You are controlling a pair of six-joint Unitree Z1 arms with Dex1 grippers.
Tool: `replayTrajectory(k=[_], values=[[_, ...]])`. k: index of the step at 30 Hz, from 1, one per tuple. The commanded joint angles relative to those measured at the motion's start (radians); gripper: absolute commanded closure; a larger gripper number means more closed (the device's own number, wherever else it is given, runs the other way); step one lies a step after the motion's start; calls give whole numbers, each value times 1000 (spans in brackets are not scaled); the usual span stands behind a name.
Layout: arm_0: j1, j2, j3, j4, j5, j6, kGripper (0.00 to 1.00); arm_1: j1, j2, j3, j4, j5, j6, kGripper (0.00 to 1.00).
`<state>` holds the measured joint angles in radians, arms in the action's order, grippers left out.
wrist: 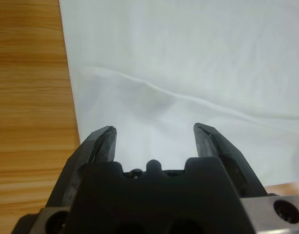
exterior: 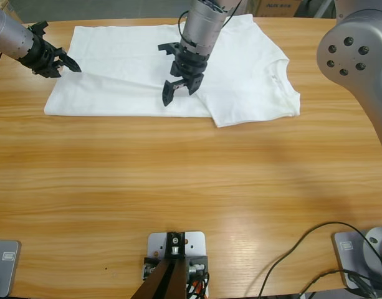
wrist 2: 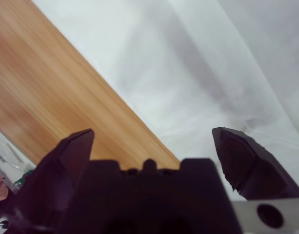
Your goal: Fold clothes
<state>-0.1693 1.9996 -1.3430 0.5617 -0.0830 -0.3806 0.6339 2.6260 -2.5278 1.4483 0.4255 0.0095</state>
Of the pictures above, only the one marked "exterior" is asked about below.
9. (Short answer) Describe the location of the white Unitree t-shirt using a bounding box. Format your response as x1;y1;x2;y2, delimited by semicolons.
42;14;303;128

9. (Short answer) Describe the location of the orange cable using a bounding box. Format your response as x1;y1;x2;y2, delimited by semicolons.
190;278;207;295

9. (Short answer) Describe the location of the tangled black cable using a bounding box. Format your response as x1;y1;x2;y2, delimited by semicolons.
298;270;382;299

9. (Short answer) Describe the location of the dark brown camera post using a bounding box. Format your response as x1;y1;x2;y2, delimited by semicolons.
130;230;188;299

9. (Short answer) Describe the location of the white AUX cardboard box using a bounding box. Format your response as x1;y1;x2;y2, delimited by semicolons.
259;0;303;18

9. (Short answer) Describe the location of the grey metal rack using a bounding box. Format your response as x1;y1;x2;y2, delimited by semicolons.
299;0;338;18

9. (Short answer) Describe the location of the black corner bracket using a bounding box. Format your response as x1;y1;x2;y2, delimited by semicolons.
184;254;209;299
142;255;163;278

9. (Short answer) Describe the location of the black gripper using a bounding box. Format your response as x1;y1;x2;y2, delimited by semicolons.
161;41;211;108
17;35;83;79

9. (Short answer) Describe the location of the wooden crate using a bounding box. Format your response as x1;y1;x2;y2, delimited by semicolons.
0;0;23;24

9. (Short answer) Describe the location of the white mount plate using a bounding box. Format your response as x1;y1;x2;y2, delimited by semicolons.
146;230;208;299

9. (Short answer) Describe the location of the long black cable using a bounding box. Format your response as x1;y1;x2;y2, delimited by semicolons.
245;221;382;299

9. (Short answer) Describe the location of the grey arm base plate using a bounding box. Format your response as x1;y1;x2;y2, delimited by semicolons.
333;226;382;290
0;239;22;298

